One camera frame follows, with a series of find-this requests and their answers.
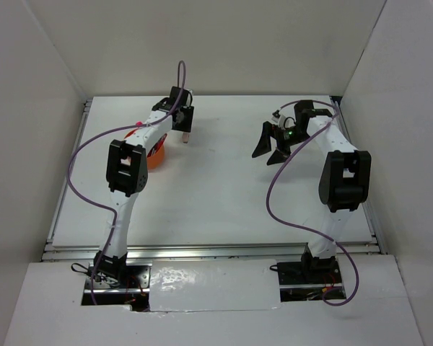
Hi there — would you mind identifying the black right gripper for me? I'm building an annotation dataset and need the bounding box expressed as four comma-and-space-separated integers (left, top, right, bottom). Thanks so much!
253, 120, 313, 165

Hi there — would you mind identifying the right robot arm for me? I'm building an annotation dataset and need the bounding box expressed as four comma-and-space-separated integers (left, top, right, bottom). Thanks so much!
252, 99, 372, 283

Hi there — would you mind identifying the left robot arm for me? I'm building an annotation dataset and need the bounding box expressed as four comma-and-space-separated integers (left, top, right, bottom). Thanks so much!
94, 86, 194, 288

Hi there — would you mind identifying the orange round organizer container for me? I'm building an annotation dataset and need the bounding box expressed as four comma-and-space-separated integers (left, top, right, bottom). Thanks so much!
124, 128, 167, 171

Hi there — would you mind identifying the white foil cover sheet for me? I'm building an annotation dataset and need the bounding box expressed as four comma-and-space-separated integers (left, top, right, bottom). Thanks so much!
149, 259, 281, 312

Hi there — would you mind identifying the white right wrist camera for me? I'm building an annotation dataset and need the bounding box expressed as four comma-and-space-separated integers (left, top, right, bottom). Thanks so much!
271, 109, 287, 129

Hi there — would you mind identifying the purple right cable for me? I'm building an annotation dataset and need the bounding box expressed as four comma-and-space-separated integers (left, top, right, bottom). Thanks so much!
265, 101, 359, 307

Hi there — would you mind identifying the purple cable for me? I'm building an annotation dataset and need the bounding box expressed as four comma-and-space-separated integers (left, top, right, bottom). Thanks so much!
265, 101, 359, 307
66, 60, 187, 306

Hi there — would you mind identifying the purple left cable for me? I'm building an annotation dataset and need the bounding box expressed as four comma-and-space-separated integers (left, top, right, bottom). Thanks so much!
66, 60, 187, 306

